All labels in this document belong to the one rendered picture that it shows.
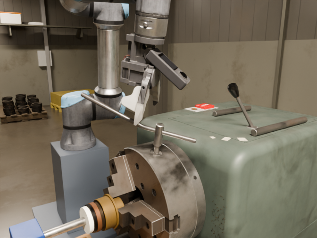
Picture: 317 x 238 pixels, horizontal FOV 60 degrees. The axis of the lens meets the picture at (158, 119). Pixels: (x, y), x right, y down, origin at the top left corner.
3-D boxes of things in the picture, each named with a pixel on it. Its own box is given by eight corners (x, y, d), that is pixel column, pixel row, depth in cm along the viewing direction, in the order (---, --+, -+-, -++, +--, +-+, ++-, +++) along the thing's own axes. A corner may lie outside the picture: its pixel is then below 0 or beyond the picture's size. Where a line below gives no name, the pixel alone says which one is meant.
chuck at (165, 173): (130, 199, 102) (139, 124, 89) (184, 267, 80) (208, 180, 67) (108, 207, 97) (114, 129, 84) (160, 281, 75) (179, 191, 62)
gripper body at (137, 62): (130, 77, 73) (135, 30, 68) (161, 84, 71) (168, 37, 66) (119, 85, 67) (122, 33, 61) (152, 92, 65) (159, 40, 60)
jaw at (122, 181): (137, 188, 84) (127, 151, 86) (145, 186, 80) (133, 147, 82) (104, 200, 77) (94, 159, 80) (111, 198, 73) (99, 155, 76)
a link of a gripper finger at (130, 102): (117, 121, 66) (128, 85, 68) (140, 127, 65) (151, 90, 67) (113, 117, 63) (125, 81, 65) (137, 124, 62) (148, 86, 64)
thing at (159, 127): (159, 159, 77) (165, 123, 72) (157, 164, 75) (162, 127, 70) (152, 157, 78) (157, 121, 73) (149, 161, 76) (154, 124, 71)
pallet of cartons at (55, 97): (92, 102, 795) (91, 88, 785) (103, 107, 726) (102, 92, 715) (49, 106, 736) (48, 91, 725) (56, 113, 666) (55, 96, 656)
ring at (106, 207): (112, 185, 79) (80, 195, 74) (128, 199, 72) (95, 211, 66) (113, 214, 81) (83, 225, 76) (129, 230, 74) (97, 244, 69)
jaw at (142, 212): (150, 194, 78) (178, 212, 69) (151, 209, 79) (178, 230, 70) (116, 207, 72) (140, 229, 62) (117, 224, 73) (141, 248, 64)
